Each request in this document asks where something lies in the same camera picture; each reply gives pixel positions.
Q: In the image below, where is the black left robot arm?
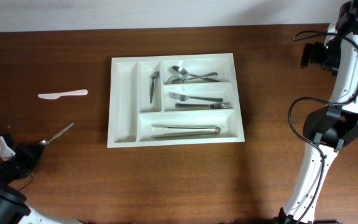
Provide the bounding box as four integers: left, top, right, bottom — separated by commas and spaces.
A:
0, 134, 82, 224

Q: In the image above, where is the metal spoon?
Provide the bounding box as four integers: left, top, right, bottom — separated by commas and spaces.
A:
170, 65, 216, 82
166, 72, 218, 85

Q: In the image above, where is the small metal teaspoon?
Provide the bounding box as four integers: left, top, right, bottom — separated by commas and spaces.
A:
149, 71, 160, 104

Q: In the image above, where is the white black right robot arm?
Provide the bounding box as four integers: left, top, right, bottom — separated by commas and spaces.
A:
273, 0, 358, 223

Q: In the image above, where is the white plastic knife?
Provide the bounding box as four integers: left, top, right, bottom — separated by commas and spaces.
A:
37, 89, 88, 100

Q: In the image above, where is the small metal fork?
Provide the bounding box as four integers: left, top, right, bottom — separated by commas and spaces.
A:
38, 123, 74, 147

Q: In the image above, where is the white plastic cutlery tray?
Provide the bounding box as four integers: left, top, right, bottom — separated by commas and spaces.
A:
107, 53, 245, 148

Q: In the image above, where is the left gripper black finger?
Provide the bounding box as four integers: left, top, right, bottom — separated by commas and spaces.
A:
27, 143, 46, 162
1, 133, 15, 148

